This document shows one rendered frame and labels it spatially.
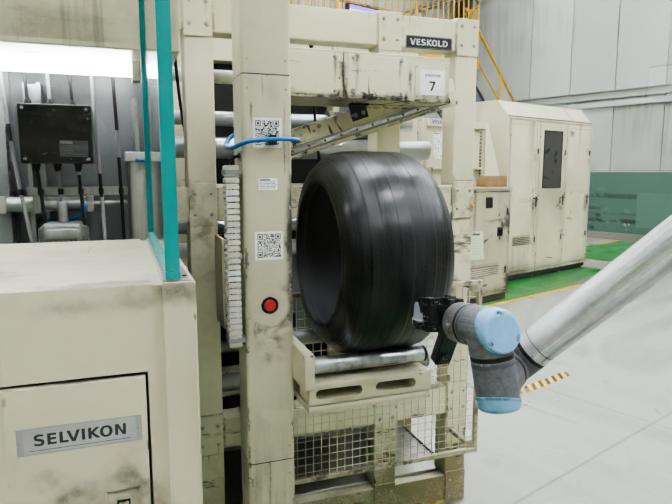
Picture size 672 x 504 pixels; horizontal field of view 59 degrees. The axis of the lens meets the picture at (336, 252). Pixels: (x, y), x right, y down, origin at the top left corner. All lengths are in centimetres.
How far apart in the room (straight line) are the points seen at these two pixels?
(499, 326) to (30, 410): 83
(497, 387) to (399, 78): 109
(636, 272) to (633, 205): 1209
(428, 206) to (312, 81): 58
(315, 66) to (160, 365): 124
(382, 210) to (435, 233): 15
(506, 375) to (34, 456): 84
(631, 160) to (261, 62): 1223
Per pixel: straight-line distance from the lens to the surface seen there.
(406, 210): 149
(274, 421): 168
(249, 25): 157
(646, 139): 1339
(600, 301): 131
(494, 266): 661
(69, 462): 88
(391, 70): 197
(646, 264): 129
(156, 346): 83
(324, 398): 161
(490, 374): 125
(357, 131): 204
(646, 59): 1359
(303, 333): 185
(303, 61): 186
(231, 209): 153
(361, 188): 148
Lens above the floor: 141
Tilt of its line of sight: 8 degrees down
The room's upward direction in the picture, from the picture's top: straight up
